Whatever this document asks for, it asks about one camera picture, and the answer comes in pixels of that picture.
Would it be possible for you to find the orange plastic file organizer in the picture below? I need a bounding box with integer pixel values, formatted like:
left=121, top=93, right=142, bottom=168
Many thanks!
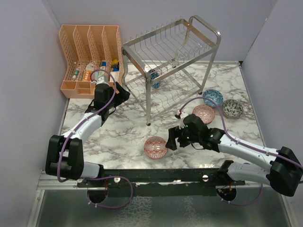
left=59, top=25, right=124, bottom=98

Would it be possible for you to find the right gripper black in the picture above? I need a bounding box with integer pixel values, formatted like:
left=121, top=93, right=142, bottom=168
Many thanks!
left=166, top=124, right=201, bottom=149

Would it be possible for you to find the blue triangle pattern bowl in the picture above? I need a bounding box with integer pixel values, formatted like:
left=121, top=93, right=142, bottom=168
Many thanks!
left=149, top=69, right=161, bottom=89

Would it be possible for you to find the pink dotted pattern bowl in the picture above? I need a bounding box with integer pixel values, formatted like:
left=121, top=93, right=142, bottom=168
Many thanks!
left=192, top=105, right=215, bottom=125

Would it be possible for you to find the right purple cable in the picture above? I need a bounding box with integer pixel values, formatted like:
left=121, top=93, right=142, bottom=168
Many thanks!
left=178, top=96, right=303, bottom=205

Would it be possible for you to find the green white box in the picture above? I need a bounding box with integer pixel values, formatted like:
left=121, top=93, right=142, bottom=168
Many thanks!
left=97, top=61, right=107, bottom=78

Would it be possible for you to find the purple cable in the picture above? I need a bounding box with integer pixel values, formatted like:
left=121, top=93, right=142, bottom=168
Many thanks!
left=58, top=69, right=134, bottom=209
left=178, top=96, right=303, bottom=205

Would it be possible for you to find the blue floral bowl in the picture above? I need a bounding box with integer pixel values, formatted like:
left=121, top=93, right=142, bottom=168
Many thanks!
left=203, top=89, right=224, bottom=108

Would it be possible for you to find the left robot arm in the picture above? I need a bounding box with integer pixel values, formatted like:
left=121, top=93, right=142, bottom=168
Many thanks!
left=45, top=82, right=130, bottom=187

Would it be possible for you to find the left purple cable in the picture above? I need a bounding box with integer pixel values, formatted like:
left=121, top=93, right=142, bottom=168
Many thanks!
left=58, top=69, right=134, bottom=209

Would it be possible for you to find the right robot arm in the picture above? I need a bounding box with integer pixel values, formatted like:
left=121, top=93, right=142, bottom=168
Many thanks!
left=166, top=114, right=303, bottom=197

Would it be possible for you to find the stainless steel dish rack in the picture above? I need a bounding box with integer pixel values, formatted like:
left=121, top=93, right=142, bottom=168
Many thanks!
left=122, top=15, right=222, bottom=125

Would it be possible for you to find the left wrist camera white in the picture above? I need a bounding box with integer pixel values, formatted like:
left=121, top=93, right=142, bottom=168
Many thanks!
left=91, top=76, right=110, bottom=87

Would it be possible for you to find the white glue tube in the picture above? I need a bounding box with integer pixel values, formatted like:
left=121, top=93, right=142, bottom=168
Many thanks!
left=72, top=67, right=80, bottom=81

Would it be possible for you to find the red diamond pattern bowl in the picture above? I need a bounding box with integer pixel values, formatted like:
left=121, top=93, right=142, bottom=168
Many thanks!
left=143, top=136, right=168, bottom=159

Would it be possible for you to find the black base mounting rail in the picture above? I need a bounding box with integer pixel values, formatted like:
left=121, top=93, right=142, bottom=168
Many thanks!
left=47, top=163, right=247, bottom=197

